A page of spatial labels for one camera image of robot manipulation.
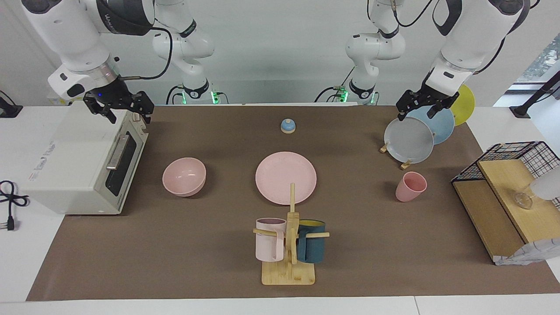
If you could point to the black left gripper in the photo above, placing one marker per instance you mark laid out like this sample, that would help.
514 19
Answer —
426 98

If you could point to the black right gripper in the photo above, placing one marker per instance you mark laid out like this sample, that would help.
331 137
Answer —
118 98

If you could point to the pink cup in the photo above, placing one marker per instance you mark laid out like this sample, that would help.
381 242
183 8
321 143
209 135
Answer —
409 188

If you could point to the pink bowl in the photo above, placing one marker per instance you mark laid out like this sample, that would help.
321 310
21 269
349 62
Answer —
183 177

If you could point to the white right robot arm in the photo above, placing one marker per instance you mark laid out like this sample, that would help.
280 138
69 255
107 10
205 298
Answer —
78 35

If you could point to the grey plate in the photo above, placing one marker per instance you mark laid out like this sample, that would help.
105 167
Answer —
409 140

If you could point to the light blue plate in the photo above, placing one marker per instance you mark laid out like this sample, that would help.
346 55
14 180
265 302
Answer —
442 127

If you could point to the yellow plate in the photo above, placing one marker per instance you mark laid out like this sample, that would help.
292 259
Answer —
466 107

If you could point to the wooden plate rack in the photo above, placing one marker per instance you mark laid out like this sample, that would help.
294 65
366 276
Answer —
405 165

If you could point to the white toaster oven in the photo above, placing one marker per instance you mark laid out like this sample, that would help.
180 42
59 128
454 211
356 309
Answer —
74 153

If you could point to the black clamp base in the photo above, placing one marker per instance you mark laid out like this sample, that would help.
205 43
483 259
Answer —
9 110

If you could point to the blue service bell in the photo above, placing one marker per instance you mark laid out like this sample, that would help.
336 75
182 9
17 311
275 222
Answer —
288 127

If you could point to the wooden two-tier shelf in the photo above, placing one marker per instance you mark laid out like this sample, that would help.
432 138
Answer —
494 218

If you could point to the window with outdoor view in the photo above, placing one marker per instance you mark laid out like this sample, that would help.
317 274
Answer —
542 61

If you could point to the clear glass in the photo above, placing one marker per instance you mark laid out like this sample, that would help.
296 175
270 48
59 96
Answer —
523 200

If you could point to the brown table mat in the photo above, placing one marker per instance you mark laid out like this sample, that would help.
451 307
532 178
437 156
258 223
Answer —
175 245

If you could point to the translucent white plastic object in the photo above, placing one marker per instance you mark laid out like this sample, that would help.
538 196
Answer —
547 186

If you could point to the pink plate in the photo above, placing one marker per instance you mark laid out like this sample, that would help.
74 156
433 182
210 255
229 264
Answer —
280 175

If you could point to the dark teal mug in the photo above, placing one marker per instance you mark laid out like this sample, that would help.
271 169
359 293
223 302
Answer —
313 247

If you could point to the patterned white cloth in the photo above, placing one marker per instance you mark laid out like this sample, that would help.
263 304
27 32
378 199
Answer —
531 253

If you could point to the pale pink mug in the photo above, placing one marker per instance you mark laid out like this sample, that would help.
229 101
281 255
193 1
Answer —
269 245

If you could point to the wooden mug tree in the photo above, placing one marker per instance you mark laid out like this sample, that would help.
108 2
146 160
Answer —
288 273

